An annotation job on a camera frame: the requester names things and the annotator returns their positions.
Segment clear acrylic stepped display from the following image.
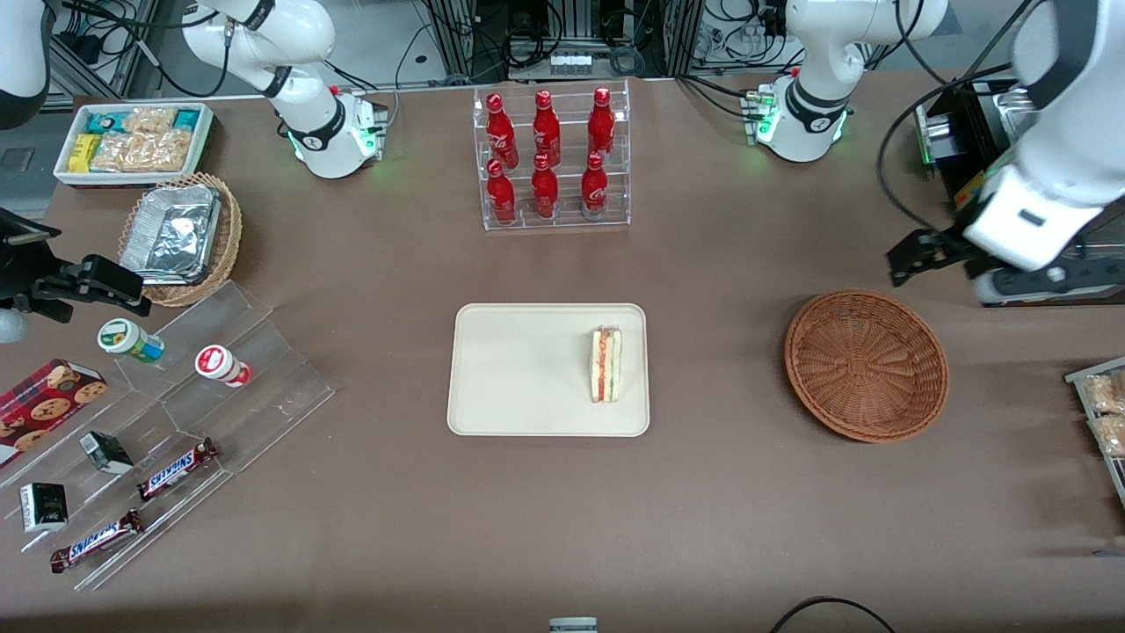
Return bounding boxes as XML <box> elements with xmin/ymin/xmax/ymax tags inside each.
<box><xmin>0</xmin><ymin>280</ymin><xmax>337</xmax><ymax>592</ymax></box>

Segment beige plastic tray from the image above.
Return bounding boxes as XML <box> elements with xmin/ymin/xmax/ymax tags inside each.
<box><xmin>446</xmin><ymin>302</ymin><xmax>651</xmax><ymax>438</ymax></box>

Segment black looped cable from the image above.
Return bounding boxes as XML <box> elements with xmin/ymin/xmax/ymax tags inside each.
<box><xmin>769</xmin><ymin>596</ymin><xmax>897</xmax><ymax>633</ymax></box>

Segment round brown wicker basket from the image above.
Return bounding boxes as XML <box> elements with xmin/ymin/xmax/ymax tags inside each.
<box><xmin>784</xmin><ymin>288</ymin><xmax>951</xmax><ymax>444</ymax></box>

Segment aluminium frame rack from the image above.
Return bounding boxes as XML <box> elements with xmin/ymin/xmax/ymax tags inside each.
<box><xmin>426</xmin><ymin>0</ymin><xmax>704</xmax><ymax>82</ymax></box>

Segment small black box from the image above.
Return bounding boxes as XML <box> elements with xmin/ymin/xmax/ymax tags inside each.
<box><xmin>19</xmin><ymin>482</ymin><xmax>69</xmax><ymax>534</ymax></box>
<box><xmin>79</xmin><ymin>431</ymin><xmax>134</xmax><ymax>476</ymax></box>

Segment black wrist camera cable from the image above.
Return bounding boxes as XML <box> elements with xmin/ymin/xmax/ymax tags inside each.
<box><xmin>876</xmin><ymin>60</ymin><xmax>1040</xmax><ymax>233</ymax></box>

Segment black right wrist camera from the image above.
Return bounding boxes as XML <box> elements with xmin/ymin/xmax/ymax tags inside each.
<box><xmin>81</xmin><ymin>254</ymin><xmax>148</xmax><ymax>300</ymax></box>

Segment oval light wicker basket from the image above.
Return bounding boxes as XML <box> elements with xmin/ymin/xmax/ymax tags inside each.
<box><xmin>117</xmin><ymin>171</ymin><xmax>243</xmax><ymax>309</ymax></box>

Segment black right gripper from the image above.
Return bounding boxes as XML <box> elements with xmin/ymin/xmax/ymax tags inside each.
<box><xmin>0</xmin><ymin>253</ymin><xmax>153</xmax><ymax>323</ymax></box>

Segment white cup green label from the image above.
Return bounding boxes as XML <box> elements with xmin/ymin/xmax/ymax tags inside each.
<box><xmin>97</xmin><ymin>318</ymin><xmax>165</xmax><ymax>364</ymax></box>

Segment white cup red label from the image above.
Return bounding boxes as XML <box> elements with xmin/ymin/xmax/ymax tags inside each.
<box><xmin>194</xmin><ymin>345</ymin><xmax>253</xmax><ymax>389</ymax></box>

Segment triangular sandwich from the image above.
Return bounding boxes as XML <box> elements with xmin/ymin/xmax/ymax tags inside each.
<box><xmin>590</xmin><ymin>326</ymin><xmax>623</xmax><ymax>404</ymax></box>

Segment grey snack tray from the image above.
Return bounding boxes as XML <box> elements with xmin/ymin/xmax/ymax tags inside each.
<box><xmin>1064</xmin><ymin>356</ymin><xmax>1125</xmax><ymax>511</ymax></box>

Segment black countertop appliance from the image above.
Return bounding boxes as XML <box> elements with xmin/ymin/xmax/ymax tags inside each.
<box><xmin>914</xmin><ymin>77</ymin><xmax>1125</xmax><ymax>309</ymax></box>

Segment aluminium foil tray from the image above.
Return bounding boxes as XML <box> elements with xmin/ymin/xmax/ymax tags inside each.
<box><xmin>120</xmin><ymin>184</ymin><xmax>222</xmax><ymax>285</ymax></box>

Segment clear pastry bag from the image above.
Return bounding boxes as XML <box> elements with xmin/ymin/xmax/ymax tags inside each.
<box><xmin>1090</xmin><ymin>413</ymin><xmax>1125</xmax><ymax>458</ymax></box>
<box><xmin>1083</xmin><ymin>372</ymin><xmax>1125</xmax><ymax>415</ymax></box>

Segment red cola bottle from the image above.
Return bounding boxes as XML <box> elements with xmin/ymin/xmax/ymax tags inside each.
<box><xmin>486</xmin><ymin>158</ymin><xmax>517</xmax><ymax>225</ymax></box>
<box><xmin>531</xmin><ymin>154</ymin><xmax>560</xmax><ymax>221</ymax></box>
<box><xmin>587</xmin><ymin>86</ymin><xmax>616</xmax><ymax>159</ymax></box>
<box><xmin>532</xmin><ymin>90</ymin><xmax>562</xmax><ymax>166</ymax></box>
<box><xmin>581</xmin><ymin>151</ymin><xmax>609</xmax><ymax>219</ymax></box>
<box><xmin>485</xmin><ymin>92</ymin><xmax>519</xmax><ymax>168</ymax></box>

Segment clear acrylic bottle rack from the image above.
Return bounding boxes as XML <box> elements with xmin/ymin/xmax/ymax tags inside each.
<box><xmin>473</xmin><ymin>79</ymin><xmax>632</xmax><ymax>232</ymax></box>

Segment brown Snickers bar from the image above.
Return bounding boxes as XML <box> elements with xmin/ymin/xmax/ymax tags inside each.
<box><xmin>50</xmin><ymin>510</ymin><xmax>144</xmax><ymax>574</ymax></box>
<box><xmin>136</xmin><ymin>438</ymin><xmax>219</xmax><ymax>502</ymax></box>

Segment clear cracker bag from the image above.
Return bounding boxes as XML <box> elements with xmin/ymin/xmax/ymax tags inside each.
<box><xmin>123</xmin><ymin>106</ymin><xmax>178</xmax><ymax>138</ymax></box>
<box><xmin>91</xmin><ymin>132</ymin><xmax>192</xmax><ymax>173</ymax></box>

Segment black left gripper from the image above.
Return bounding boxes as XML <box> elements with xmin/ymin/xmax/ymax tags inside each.
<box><xmin>888</xmin><ymin>230</ymin><xmax>978</xmax><ymax>287</ymax></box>

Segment red cookie box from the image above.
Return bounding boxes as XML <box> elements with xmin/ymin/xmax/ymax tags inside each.
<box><xmin>0</xmin><ymin>358</ymin><xmax>108</xmax><ymax>469</ymax></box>

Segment white rectangular snack bin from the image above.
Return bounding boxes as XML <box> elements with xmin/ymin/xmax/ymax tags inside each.
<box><xmin>53</xmin><ymin>101</ymin><xmax>216</xmax><ymax>187</ymax></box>

